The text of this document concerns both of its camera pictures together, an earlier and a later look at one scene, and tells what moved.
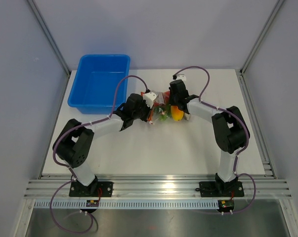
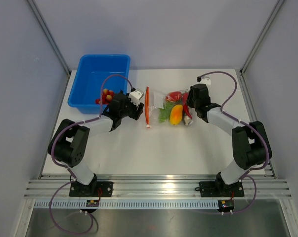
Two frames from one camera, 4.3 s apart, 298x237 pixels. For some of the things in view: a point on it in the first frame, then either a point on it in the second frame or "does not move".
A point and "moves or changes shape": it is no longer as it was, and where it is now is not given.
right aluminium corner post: [277, 5] does not move
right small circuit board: [226, 205] does not move
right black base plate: [213, 189] does not move
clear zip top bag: [161, 109] moves or changes shape
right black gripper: [171, 102] -> [191, 95]
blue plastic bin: [95, 82] does not move
